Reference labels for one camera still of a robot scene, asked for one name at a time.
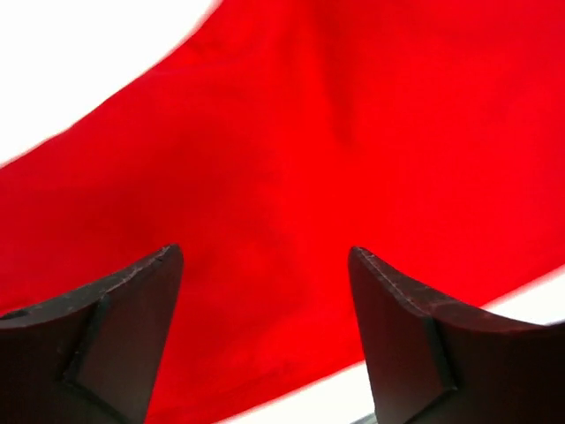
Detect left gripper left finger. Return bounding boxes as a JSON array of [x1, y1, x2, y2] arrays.
[[1, 245, 183, 423]]

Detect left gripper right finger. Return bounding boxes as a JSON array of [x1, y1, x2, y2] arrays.
[[349, 247, 564, 423]]

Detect red trousers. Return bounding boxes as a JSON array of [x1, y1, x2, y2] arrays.
[[1, 1, 564, 423]]

